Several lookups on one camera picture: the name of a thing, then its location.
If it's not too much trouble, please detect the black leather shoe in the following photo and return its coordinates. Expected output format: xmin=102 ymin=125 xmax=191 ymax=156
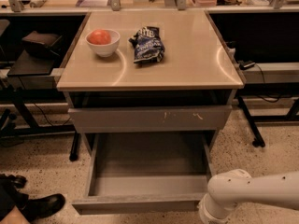
xmin=21 ymin=193 xmax=65 ymax=222

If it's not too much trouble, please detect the black table leg right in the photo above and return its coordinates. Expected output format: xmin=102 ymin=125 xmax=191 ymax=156
xmin=237 ymin=96 xmax=265 ymax=147

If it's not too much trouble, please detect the black table leg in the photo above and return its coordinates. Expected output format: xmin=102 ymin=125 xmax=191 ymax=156
xmin=237 ymin=96 xmax=265 ymax=147
xmin=69 ymin=133 xmax=80 ymax=161

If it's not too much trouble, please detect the white ceramic bowl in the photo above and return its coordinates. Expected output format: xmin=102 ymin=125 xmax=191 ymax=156
xmin=85 ymin=29 xmax=121 ymax=57

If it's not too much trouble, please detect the grey drawer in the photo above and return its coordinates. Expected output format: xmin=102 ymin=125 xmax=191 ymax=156
xmin=68 ymin=105 xmax=232 ymax=133
xmin=73 ymin=132 xmax=213 ymax=215

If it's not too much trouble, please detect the grey drawer cabinet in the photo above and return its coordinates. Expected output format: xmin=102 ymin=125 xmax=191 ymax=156
xmin=57 ymin=9 xmax=244 ymax=148

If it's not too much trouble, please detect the blue chip bag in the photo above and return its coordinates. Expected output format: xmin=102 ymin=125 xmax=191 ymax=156
xmin=129 ymin=26 xmax=165 ymax=63

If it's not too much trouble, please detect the black box on shelf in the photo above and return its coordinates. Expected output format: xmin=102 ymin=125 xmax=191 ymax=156
xmin=21 ymin=31 xmax=63 ymax=59

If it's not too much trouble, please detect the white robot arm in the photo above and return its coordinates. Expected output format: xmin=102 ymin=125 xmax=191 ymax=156
xmin=198 ymin=169 xmax=299 ymax=224

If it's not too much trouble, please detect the grey top drawer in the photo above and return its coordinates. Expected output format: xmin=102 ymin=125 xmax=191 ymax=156
xmin=68 ymin=105 xmax=232 ymax=133

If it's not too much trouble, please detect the black power adapter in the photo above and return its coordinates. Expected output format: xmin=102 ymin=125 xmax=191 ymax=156
xmin=239 ymin=61 xmax=255 ymax=70

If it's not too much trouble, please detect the red apple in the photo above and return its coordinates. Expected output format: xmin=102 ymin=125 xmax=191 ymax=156
xmin=89 ymin=29 xmax=111 ymax=45

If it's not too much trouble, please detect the black table leg left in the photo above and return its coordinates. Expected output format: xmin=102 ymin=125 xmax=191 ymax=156
xmin=69 ymin=133 xmax=80 ymax=161

